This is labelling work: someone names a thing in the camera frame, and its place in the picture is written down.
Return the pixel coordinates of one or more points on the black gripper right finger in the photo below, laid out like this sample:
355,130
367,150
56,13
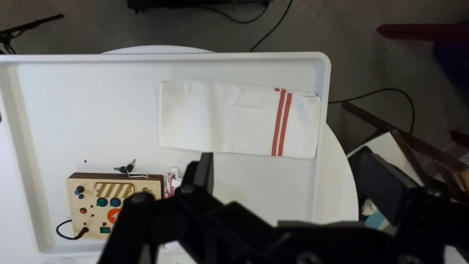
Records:
420,225

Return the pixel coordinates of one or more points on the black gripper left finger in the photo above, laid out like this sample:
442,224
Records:
196,230

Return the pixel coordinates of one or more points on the white towel with red stripes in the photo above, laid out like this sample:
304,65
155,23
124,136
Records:
221,118

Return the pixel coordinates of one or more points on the white paper sheet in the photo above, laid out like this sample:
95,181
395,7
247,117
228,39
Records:
382,145

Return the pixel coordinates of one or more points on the metal keys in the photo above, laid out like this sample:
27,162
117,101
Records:
128,168

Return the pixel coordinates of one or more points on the white plastic tray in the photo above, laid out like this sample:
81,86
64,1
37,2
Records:
97,123

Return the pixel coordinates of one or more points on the dark red chair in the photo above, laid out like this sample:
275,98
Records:
426,32

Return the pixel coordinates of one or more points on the black tripod leg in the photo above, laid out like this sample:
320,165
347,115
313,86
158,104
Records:
34,23

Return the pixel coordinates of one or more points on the dark wooden frame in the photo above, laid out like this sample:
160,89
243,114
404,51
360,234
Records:
372,120

